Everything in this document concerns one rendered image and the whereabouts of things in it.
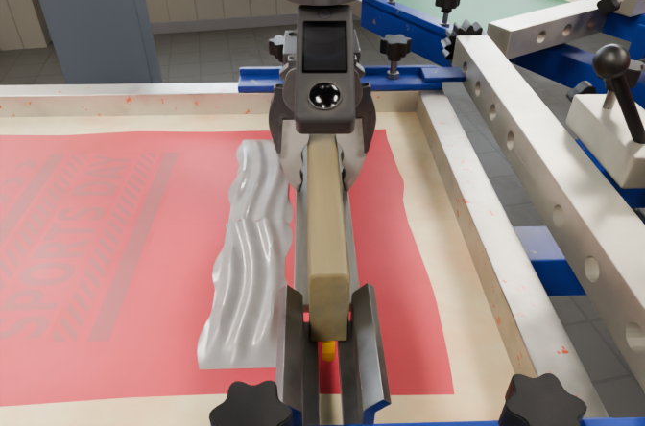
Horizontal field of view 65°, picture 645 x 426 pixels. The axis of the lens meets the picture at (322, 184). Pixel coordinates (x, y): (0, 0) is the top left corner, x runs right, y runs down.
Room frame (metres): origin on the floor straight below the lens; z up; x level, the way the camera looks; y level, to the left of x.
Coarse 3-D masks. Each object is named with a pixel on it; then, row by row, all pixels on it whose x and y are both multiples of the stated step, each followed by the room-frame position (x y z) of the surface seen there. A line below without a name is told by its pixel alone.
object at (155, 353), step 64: (192, 256) 0.37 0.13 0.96; (384, 256) 0.37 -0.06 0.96; (128, 320) 0.29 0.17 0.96; (192, 320) 0.29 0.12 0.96; (384, 320) 0.29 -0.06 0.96; (0, 384) 0.23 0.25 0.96; (64, 384) 0.23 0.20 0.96; (128, 384) 0.23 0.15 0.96; (192, 384) 0.23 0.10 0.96; (256, 384) 0.23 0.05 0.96; (320, 384) 0.23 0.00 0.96; (448, 384) 0.23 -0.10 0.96
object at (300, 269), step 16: (304, 160) 0.49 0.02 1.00; (304, 176) 0.46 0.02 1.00; (304, 192) 0.43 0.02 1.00; (304, 208) 0.40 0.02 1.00; (304, 224) 0.38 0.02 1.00; (304, 240) 0.35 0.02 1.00; (352, 240) 0.35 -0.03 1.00; (304, 256) 0.33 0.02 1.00; (352, 256) 0.33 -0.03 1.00; (304, 272) 0.31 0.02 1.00; (352, 272) 0.31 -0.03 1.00; (304, 288) 0.29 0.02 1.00; (352, 288) 0.29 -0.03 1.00; (304, 304) 0.28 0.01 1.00
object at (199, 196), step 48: (0, 144) 0.59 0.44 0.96; (48, 144) 0.59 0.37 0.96; (96, 144) 0.59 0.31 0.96; (144, 144) 0.59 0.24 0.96; (192, 144) 0.59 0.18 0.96; (240, 144) 0.59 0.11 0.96; (384, 144) 0.59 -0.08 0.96; (192, 192) 0.48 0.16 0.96; (288, 192) 0.48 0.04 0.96; (384, 192) 0.48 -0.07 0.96
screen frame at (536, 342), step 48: (0, 96) 0.67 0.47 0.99; (48, 96) 0.67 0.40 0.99; (96, 96) 0.67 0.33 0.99; (144, 96) 0.67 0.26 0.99; (192, 96) 0.67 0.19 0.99; (240, 96) 0.68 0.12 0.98; (384, 96) 0.68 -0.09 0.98; (432, 96) 0.66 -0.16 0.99; (432, 144) 0.57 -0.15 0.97; (480, 192) 0.43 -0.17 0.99; (480, 240) 0.36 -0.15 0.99; (528, 288) 0.30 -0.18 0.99; (528, 336) 0.25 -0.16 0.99; (576, 384) 0.21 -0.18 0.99
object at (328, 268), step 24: (312, 144) 0.42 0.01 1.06; (336, 144) 0.43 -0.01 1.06; (312, 168) 0.38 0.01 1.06; (336, 168) 0.38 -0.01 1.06; (312, 192) 0.34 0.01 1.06; (336, 192) 0.34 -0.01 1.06; (312, 216) 0.31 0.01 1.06; (336, 216) 0.31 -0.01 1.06; (312, 240) 0.28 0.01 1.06; (336, 240) 0.28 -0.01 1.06; (312, 264) 0.26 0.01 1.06; (336, 264) 0.26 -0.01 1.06; (312, 288) 0.25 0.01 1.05; (336, 288) 0.25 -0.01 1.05; (312, 312) 0.25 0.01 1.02; (336, 312) 0.25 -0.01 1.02; (312, 336) 0.25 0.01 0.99; (336, 336) 0.25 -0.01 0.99
